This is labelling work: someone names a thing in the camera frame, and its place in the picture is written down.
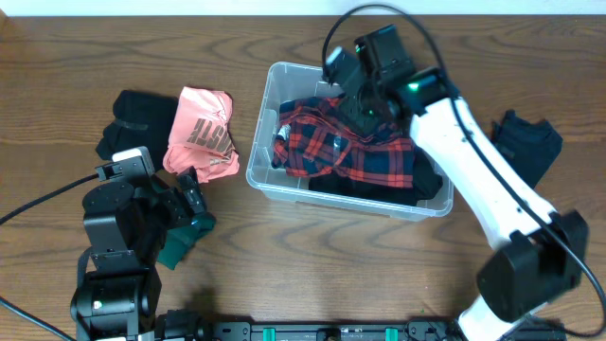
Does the red navy plaid shirt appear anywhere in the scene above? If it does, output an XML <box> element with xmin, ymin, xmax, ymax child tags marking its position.
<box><xmin>272</xmin><ymin>97</ymin><xmax>415</xmax><ymax>188</ymax></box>

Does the clear plastic storage bin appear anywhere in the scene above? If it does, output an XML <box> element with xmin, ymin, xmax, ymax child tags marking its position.
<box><xmin>246</xmin><ymin>62</ymin><xmax>455</xmax><ymax>222</ymax></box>

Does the large black garment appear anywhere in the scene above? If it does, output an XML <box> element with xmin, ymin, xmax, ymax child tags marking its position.
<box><xmin>309</xmin><ymin>146</ymin><xmax>443</xmax><ymax>206</ymax></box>

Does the dark navy garment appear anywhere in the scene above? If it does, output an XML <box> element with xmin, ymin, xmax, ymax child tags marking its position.
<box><xmin>490</xmin><ymin>110</ymin><xmax>563</xmax><ymax>188</ymax></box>

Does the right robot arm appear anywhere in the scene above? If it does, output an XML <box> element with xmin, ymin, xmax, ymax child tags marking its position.
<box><xmin>323</xmin><ymin>26</ymin><xmax>591</xmax><ymax>340</ymax></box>

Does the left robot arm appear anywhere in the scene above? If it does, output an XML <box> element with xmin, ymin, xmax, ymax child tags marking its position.
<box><xmin>70</xmin><ymin>163</ymin><xmax>215</xmax><ymax>340</ymax></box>

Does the dark green folded garment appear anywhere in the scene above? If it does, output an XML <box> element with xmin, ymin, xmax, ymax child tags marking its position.
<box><xmin>157</xmin><ymin>213</ymin><xmax>216</xmax><ymax>270</ymax></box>

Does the pink folded printed t-shirt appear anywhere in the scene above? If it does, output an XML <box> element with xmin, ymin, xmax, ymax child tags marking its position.
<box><xmin>163</xmin><ymin>87</ymin><xmax>240</xmax><ymax>183</ymax></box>

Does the folded black garment with tape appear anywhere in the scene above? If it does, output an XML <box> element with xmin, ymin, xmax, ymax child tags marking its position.
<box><xmin>96</xmin><ymin>90</ymin><xmax>178</xmax><ymax>170</ymax></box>

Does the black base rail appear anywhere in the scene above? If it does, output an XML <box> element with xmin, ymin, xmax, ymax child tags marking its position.
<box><xmin>150</xmin><ymin>310</ymin><xmax>466</xmax><ymax>341</ymax></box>

